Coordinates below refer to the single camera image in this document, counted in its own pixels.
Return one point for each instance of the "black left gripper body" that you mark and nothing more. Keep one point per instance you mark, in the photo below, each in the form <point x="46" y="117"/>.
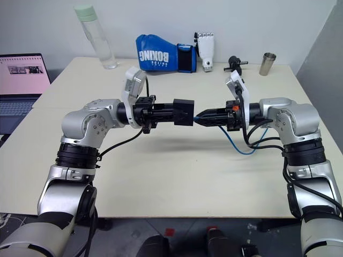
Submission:
<point x="144" y="112"/>

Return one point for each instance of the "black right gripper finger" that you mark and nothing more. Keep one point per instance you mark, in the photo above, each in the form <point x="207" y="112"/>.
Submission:
<point x="211" y="121"/>
<point x="215" y="112"/>

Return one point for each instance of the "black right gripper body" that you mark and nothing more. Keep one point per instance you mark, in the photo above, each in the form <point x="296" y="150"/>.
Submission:
<point x="231" y="117"/>

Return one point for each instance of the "small black box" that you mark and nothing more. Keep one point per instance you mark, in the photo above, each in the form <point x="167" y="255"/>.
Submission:
<point x="184" y="107"/>

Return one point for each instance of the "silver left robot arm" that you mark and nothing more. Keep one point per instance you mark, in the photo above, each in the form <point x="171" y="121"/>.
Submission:
<point x="80" y="125"/>

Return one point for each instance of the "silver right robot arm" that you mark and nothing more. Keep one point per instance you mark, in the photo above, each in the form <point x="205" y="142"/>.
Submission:
<point x="297" y="120"/>

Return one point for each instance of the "black clamp tool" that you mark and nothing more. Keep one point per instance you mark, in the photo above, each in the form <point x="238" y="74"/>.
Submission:
<point x="235" y="64"/>

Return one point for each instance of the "blue boxing glove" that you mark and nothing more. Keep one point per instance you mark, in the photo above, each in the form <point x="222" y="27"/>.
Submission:
<point x="155" y="53"/>

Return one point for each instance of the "stainless steel cup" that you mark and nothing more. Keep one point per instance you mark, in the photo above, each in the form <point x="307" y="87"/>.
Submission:
<point x="267" y="64"/>

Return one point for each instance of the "white robotic hand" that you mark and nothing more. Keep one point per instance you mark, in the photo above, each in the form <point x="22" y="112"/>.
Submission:
<point x="206" y="48"/>

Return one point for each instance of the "clear bottle with green cap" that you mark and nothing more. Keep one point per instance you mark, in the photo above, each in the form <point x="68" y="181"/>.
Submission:
<point x="97" y="37"/>

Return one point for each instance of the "red floor marker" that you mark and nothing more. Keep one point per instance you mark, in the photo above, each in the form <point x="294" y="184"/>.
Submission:
<point x="170" y="232"/>

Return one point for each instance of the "black table foot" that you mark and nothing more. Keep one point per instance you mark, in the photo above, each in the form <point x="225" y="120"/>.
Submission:
<point x="105" y="224"/>

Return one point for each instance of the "dark rounded shape with red top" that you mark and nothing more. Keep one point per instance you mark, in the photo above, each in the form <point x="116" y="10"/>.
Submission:
<point x="218" y="243"/>

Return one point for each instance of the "open laptop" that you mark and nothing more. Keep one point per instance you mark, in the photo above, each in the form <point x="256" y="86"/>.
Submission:
<point x="18" y="80"/>

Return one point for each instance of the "small dark block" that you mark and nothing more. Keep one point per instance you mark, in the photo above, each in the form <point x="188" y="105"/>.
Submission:
<point x="250" y="251"/>

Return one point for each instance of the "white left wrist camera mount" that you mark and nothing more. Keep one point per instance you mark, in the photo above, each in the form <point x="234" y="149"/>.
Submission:
<point x="132" y="80"/>

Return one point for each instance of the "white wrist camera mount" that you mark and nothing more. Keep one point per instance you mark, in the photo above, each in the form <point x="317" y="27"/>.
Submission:
<point x="235" y="79"/>
<point x="132" y="80"/>

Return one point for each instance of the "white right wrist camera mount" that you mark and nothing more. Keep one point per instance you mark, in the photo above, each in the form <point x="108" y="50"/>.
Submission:
<point x="235" y="79"/>

